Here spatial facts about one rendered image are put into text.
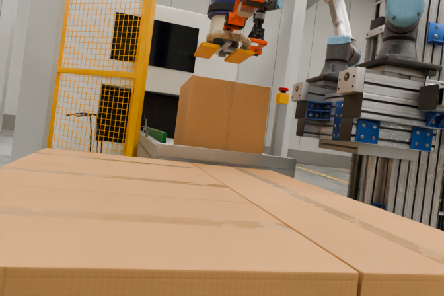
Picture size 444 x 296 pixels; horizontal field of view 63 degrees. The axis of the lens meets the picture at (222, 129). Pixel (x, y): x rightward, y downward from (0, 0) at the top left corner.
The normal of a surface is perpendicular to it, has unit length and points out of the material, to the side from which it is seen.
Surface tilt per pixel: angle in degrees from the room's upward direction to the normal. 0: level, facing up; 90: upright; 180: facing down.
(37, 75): 90
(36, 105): 90
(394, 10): 98
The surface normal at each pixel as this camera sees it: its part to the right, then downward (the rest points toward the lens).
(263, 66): 0.18, 0.02
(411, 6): -0.38, 0.08
